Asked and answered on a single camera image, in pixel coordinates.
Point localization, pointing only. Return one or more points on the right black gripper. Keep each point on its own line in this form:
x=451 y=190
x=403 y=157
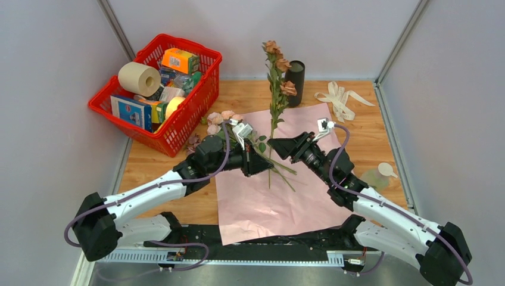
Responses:
x=294 y=148

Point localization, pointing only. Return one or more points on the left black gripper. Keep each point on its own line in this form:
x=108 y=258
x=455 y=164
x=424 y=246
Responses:
x=252 y=162

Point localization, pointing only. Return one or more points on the purple flower bouquet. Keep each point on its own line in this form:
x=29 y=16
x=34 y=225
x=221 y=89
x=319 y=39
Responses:
x=221 y=122

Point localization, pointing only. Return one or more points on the pink and purple wrapping paper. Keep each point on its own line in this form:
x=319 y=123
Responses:
x=249 y=209

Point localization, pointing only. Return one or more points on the cream ribbon with gold print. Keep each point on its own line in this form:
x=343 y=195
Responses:
x=338 y=97

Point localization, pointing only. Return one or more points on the brown rose stem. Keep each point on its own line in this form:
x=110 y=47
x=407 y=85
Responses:
x=280 y=89

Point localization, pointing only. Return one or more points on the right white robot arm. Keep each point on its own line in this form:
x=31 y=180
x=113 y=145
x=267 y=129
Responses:
x=439 y=252

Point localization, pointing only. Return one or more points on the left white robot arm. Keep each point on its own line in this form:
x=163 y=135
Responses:
x=98 y=222

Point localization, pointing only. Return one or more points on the black tapered vase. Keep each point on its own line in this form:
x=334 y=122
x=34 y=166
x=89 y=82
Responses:
x=296 y=75

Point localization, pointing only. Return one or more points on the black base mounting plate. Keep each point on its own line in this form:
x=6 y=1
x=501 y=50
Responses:
x=309 y=246

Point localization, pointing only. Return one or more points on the green and yellow box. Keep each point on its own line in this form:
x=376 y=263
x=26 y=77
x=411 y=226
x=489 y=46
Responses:
x=158 y=110

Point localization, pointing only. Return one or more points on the pink wrapped packet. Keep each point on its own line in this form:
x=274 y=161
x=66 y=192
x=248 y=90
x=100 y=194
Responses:
x=168 y=93

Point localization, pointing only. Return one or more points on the red plastic shopping basket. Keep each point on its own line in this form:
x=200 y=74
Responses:
x=171 y=136

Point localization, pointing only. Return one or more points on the blue and white box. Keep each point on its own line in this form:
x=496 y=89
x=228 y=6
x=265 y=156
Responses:
x=132 y=111

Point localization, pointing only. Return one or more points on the orange and green box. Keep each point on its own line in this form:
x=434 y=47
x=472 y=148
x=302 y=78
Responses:
x=180 y=61

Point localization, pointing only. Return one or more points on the beige toilet paper roll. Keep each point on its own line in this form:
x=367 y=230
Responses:
x=139 y=78

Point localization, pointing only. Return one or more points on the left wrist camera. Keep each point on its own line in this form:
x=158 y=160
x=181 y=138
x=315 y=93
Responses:
x=240 y=131

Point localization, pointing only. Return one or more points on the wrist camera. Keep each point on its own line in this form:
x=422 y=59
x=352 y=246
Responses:
x=240 y=131
x=325 y=127

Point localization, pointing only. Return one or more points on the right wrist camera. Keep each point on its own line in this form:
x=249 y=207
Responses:
x=325 y=127

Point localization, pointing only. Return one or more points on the aluminium frame rail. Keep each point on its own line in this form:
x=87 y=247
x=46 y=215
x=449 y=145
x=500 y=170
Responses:
x=154 y=241

